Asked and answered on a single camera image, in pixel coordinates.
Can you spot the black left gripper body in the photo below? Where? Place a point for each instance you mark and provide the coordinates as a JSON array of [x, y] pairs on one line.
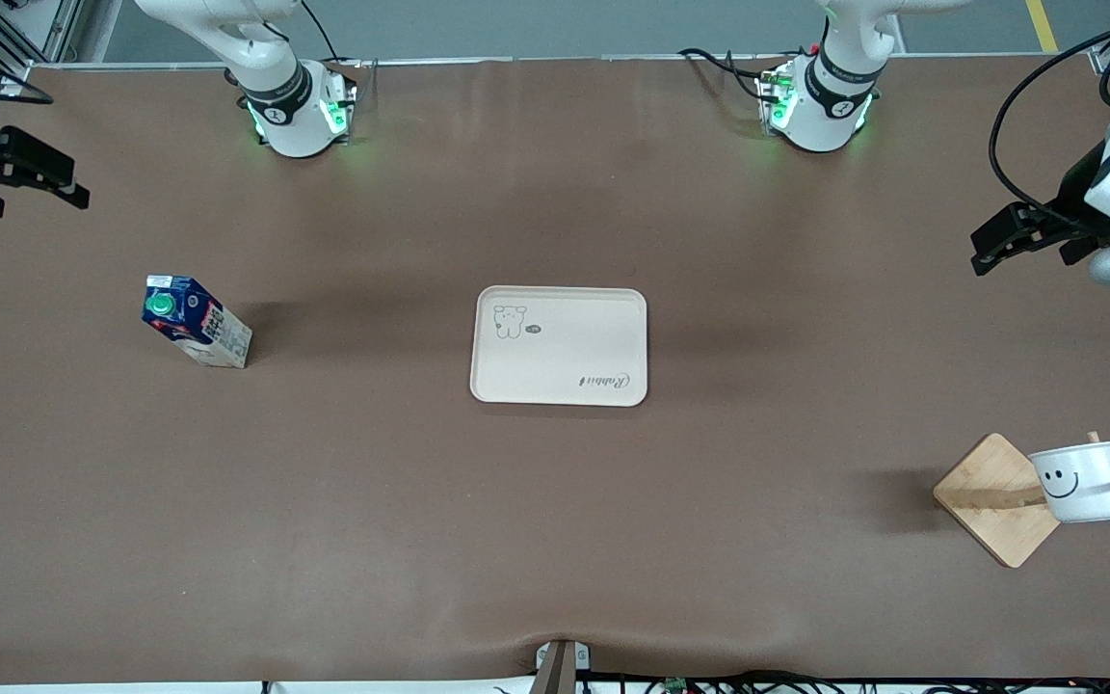
[[1071, 200]]

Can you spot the blue milk carton green cap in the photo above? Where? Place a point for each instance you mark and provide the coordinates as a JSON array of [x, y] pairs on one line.
[[194, 323]]

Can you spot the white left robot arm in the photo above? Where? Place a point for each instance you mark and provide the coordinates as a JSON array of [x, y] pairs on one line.
[[830, 116]]

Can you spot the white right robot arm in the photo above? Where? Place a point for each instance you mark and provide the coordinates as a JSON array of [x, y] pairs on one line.
[[295, 125]]

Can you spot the wooden cup rack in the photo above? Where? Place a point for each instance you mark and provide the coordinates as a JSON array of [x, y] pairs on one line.
[[989, 511]]

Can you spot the brown table cover mat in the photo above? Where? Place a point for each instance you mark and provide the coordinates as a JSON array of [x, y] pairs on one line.
[[324, 482]]

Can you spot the beige plastic tray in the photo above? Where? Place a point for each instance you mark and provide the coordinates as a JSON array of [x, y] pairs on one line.
[[565, 357]]

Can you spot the small green circuit board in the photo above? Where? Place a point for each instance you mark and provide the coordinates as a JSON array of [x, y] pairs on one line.
[[675, 686]]

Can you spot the brown camera mount post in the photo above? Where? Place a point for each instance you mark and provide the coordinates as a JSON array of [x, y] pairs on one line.
[[560, 670]]

